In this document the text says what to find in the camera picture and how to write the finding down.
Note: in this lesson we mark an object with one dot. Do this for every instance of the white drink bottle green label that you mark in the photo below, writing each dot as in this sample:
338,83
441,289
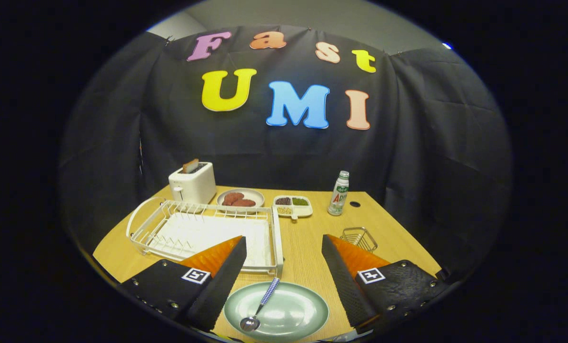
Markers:
338,197

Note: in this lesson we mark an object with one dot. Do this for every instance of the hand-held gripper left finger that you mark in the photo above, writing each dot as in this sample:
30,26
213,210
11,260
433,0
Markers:
226,281

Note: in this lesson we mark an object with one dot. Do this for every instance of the brown meat piece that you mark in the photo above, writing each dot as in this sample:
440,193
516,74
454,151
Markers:
233,197
244,203

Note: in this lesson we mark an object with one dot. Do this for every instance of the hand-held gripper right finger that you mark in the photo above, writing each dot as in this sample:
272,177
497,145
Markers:
343,281

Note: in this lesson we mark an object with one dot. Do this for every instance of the grey plate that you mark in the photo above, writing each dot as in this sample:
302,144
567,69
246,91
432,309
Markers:
255,194

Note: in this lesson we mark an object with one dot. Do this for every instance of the small black block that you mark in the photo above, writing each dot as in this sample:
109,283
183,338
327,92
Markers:
443,274

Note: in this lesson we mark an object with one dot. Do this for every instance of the white divided tray with grains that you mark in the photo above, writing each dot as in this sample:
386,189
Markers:
305,209

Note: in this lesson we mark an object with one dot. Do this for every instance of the white drip tray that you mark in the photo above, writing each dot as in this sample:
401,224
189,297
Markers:
207,233

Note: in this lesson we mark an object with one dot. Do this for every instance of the toast slice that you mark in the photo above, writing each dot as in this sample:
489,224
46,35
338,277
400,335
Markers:
190,166

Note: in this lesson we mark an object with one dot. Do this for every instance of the white toaster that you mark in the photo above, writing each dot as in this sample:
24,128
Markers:
195,186

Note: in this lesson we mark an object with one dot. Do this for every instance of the pale green plate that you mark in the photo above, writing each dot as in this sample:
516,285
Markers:
298,309

